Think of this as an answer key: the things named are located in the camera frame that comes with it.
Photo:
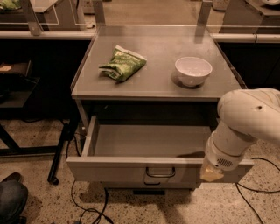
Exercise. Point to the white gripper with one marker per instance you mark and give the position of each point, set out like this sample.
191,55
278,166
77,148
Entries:
219,158

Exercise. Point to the grey top drawer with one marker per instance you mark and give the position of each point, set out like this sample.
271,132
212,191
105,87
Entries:
140,153

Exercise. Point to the grey drawer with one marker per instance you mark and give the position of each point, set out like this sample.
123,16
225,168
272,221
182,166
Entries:
159,185
140,153

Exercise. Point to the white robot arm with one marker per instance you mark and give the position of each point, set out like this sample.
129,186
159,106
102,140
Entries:
246,115

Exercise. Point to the grey middle drawer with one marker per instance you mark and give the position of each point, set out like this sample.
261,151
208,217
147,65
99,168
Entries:
159,185

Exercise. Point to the grey drawer cabinet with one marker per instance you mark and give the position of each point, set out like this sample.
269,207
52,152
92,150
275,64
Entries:
154,95

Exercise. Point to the white ceramic bowl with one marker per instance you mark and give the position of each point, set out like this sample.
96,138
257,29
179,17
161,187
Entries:
193,71

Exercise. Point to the green chip bag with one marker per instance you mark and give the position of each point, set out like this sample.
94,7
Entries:
123,64

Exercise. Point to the dark shoe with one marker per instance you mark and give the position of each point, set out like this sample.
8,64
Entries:
15,176

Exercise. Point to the person leg in jeans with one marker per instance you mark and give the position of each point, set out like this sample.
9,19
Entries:
13,197

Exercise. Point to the black table stand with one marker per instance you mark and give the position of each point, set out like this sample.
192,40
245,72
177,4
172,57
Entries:
17,87

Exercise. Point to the clear acrylic guard panel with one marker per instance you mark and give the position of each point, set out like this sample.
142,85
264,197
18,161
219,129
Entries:
49,15

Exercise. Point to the white horizontal rail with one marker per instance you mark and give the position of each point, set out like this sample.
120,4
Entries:
63,35

